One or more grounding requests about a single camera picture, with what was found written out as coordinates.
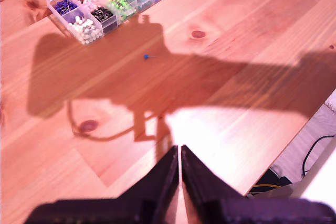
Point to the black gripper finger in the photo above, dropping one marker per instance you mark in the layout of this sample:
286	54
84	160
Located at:
157	190
204	190

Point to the blue round-head pin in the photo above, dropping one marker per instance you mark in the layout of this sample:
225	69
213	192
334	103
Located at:
146	56

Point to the clear plastic pin box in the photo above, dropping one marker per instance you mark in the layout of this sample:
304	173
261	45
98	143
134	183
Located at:
86	11

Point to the white lace-edged cloth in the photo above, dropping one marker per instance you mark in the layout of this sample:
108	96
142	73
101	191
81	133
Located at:
331	103

